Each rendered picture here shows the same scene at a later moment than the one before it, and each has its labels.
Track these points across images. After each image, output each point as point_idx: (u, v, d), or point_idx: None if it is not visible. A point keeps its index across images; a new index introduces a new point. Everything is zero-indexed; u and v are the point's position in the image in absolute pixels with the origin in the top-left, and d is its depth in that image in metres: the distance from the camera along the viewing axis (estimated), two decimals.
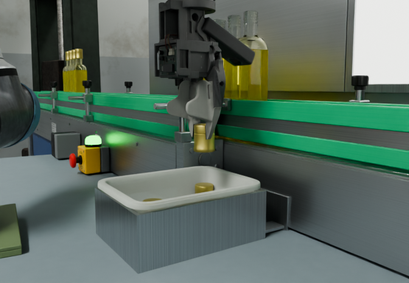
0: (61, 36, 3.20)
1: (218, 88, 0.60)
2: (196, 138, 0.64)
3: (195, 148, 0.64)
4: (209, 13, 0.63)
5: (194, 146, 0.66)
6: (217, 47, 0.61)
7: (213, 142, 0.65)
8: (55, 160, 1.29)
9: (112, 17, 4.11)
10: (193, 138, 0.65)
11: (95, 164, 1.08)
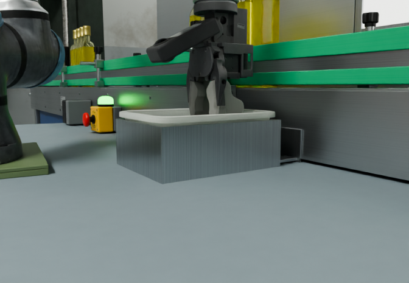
0: (66, 24, 3.23)
1: None
2: None
3: None
4: (198, 12, 0.63)
5: None
6: (193, 50, 0.66)
7: None
8: (66, 126, 1.32)
9: (115, 6, 4.14)
10: None
11: (108, 123, 1.10)
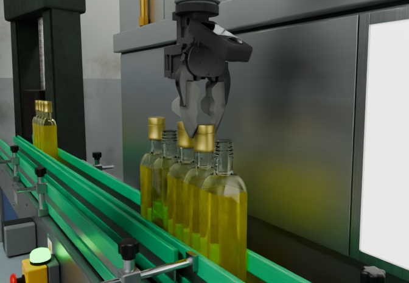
0: (43, 64, 3.00)
1: (178, 88, 0.62)
2: None
3: (191, 145, 0.69)
4: (206, 11, 0.62)
5: (183, 143, 0.68)
6: (187, 48, 0.62)
7: None
8: (3, 258, 1.09)
9: (100, 36, 3.91)
10: (186, 136, 0.68)
11: None
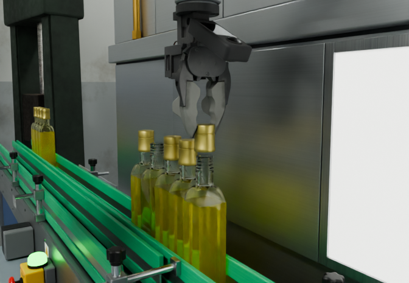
0: (42, 69, 3.06)
1: (177, 88, 0.62)
2: (178, 148, 0.74)
3: (176, 157, 0.74)
4: (206, 11, 0.62)
5: (169, 156, 0.74)
6: (187, 48, 0.62)
7: None
8: (3, 262, 1.15)
9: (99, 41, 3.97)
10: (171, 149, 0.74)
11: None
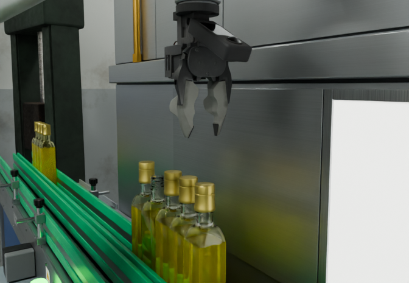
0: (42, 78, 3.06)
1: (176, 87, 0.62)
2: (178, 183, 0.75)
3: (176, 193, 0.75)
4: (206, 11, 0.62)
5: (170, 192, 0.74)
6: (187, 48, 0.62)
7: None
8: None
9: (99, 47, 3.97)
10: (172, 185, 0.74)
11: None
